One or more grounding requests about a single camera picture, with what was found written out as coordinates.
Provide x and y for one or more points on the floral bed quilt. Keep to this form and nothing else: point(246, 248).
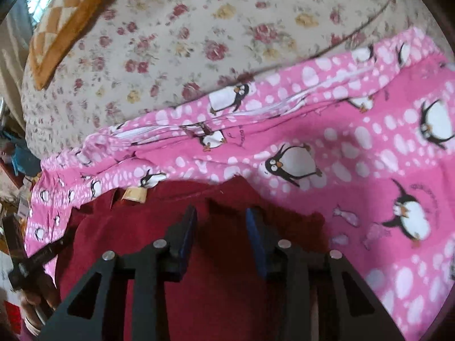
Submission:
point(177, 42)

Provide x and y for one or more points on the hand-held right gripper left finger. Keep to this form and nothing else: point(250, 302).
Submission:
point(185, 241)

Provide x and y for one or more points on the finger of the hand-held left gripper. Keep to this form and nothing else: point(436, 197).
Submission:
point(49, 250)

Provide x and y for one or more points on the beige cloth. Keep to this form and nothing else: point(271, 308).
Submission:
point(12, 71)

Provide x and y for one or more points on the blue plastic bag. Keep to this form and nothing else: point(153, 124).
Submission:
point(25, 161)

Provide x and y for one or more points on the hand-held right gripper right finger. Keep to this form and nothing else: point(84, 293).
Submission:
point(256, 241)

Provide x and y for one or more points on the person's left hand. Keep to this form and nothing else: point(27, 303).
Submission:
point(37, 296)

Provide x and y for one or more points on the orange checkered cushion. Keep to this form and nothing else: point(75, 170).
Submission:
point(60, 28)

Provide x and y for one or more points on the dark red garment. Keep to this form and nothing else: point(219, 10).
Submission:
point(213, 302)

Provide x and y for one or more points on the pink penguin print blanket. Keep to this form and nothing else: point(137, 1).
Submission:
point(355, 142)

